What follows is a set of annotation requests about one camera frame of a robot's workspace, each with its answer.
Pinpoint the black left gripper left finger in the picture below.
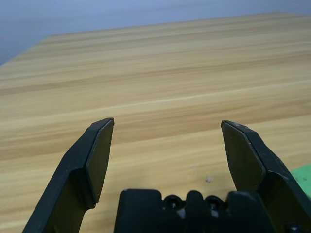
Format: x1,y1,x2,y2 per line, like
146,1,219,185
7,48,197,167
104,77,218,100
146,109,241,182
22,117,114,233

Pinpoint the green cube block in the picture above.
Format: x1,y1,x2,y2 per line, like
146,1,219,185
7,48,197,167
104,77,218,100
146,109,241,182
291,164,311,195

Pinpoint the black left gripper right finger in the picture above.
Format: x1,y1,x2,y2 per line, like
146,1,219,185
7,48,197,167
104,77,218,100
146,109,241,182
220,120,311,233

